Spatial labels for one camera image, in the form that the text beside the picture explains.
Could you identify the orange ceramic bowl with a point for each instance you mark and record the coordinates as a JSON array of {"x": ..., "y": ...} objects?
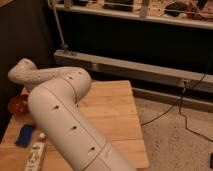
[{"x": 18, "y": 105}]

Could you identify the white toothpaste tube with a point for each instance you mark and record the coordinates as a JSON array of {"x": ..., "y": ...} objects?
[{"x": 36, "y": 154}]

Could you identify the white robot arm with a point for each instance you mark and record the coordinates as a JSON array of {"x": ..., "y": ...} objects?
[{"x": 52, "y": 102}]

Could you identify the blue sponge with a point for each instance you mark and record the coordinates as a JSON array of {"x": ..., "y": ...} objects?
[{"x": 25, "y": 135}]

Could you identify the cluttered white shelf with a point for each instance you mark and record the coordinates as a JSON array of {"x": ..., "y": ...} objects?
[{"x": 188, "y": 13}]

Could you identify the grey baseboard rail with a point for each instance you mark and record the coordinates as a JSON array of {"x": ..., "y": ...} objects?
[{"x": 135, "y": 70}]

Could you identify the metal pole stand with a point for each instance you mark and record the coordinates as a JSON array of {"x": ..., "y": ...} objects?
[{"x": 64, "y": 46}]

